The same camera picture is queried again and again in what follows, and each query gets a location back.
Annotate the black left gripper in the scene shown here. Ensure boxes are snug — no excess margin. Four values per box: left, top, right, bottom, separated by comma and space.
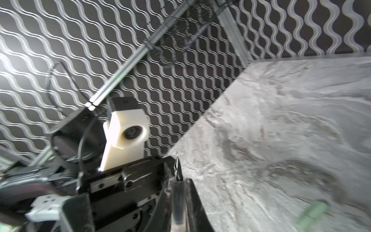
58, 157, 176, 232

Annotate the left camera black cable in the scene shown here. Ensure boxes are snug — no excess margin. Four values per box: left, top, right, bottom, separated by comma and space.
44, 60, 99, 195

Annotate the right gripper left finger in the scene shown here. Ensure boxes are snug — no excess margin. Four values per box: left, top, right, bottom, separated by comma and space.
143, 179, 174, 232

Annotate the tan marker pen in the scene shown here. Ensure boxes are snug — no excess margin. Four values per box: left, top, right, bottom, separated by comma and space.
171, 155, 187, 232

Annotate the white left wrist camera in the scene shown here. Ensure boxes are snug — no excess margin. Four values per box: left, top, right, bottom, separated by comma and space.
99, 97, 150, 171

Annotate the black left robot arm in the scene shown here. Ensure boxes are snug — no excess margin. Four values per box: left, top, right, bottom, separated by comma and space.
1, 107, 183, 232

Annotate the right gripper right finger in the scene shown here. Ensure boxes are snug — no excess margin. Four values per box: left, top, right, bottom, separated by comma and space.
185, 178, 214, 232

